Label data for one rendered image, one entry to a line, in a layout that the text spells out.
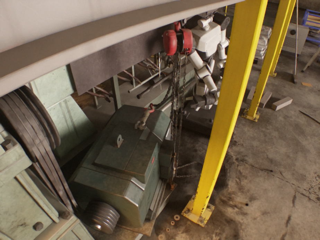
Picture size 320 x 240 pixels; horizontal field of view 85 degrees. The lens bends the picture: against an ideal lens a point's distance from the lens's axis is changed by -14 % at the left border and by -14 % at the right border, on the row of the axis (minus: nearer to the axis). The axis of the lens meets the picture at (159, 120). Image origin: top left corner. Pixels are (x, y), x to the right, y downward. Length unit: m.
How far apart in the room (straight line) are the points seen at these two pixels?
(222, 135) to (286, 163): 1.61
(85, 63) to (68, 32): 1.19
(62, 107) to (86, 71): 0.28
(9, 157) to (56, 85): 0.74
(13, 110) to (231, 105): 0.87
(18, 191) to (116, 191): 0.47
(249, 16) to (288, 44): 5.24
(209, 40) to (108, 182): 1.31
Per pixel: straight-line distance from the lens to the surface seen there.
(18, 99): 0.75
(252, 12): 0.83
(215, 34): 1.79
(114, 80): 1.61
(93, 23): 0.21
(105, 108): 2.00
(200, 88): 2.20
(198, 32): 1.76
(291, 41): 6.03
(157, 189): 1.54
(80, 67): 1.36
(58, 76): 1.34
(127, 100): 2.06
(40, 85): 1.29
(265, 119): 3.12
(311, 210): 2.39
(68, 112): 1.47
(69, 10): 0.20
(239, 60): 0.88
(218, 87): 3.20
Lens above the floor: 1.74
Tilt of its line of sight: 40 degrees down
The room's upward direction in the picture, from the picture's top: straight up
